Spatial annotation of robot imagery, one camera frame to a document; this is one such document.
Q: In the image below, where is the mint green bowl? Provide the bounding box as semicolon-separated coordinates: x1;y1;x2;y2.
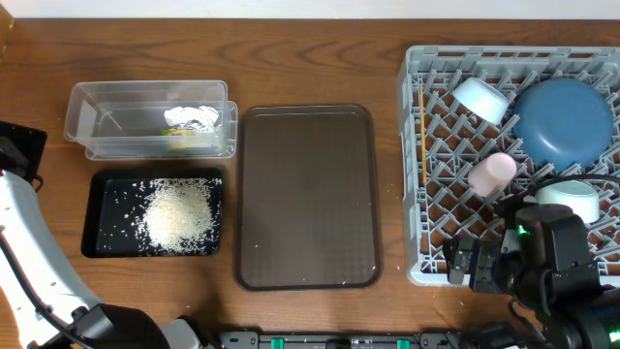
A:
535;180;600;224

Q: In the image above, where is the pink cup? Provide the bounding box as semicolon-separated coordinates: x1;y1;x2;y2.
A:
467;153;517;197

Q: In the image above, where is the dark blue plate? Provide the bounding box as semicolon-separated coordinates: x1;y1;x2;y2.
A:
513;78;613;172

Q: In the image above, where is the yellow green snack wrapper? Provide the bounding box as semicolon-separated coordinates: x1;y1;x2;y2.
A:
162;124;224;149

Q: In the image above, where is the light blue bowl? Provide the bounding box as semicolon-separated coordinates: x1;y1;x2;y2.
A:
452;78;509;125

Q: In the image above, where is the pile of rice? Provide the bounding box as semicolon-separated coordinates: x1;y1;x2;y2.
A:
144;180;209;248

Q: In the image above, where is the white tissue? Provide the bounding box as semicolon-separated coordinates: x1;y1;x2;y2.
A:
164;106;220;132

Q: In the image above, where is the wooden chopstick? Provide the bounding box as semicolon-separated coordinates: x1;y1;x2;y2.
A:
418;82;428;186

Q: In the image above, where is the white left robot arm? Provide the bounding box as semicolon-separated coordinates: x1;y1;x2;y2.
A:
1;122;209;349

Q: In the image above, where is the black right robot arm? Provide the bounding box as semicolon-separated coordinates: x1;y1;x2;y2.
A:
444;204;619;348

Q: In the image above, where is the grey plastic dishwasher rack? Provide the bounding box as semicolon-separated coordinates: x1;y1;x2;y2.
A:
397;46;619;287

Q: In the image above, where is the black rectangular tray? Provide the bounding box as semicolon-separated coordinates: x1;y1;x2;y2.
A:
81;168;224;258

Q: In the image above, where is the clear plastic bin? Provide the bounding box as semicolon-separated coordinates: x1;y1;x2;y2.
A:
64;80;238;161

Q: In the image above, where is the brown serving tray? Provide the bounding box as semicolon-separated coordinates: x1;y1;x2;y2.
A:
234;104;383;291

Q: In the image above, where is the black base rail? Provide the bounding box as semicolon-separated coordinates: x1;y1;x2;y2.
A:
219;332;462;349

